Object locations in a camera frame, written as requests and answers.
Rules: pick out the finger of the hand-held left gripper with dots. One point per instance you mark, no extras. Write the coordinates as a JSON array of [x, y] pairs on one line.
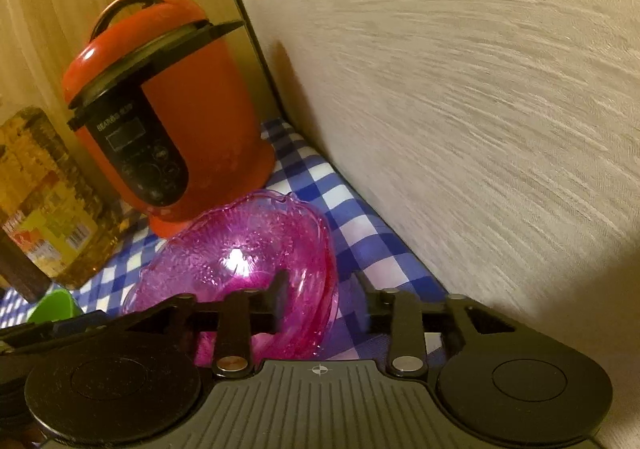
[[65, 331]]

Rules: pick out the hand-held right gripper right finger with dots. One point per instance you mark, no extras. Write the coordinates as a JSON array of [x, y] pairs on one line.
[[364, 304]]

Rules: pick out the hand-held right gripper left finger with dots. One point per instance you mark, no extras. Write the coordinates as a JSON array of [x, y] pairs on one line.
[[279, 304]]

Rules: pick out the green plastic bowl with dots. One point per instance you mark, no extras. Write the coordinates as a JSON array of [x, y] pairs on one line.
[[55, 306]]

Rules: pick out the blue white checkered tablecloth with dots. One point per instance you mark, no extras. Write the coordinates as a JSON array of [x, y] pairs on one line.
[[350, 239]]

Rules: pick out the brown cylindrical canister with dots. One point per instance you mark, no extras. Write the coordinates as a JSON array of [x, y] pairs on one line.
[[20, 264]]

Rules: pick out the large cooking oil bottle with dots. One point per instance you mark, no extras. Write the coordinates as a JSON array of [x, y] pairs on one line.
[[55, 199]]

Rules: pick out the red electric pressure cooker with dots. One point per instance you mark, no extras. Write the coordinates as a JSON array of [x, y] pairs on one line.
[[200, 139]]

